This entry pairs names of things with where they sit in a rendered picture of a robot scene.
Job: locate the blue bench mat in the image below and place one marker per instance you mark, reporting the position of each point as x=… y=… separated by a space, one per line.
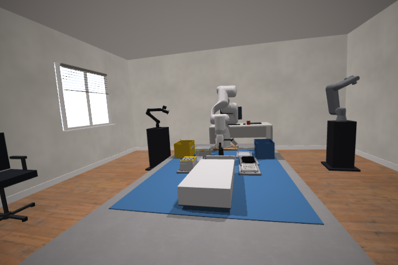
x=271 y=196

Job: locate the dark blue open-top bin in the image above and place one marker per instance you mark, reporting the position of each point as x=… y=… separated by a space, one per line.
x=264 y=148

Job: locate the yellow open-top bin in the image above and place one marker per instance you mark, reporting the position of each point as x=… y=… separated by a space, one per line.
x=184 y=148

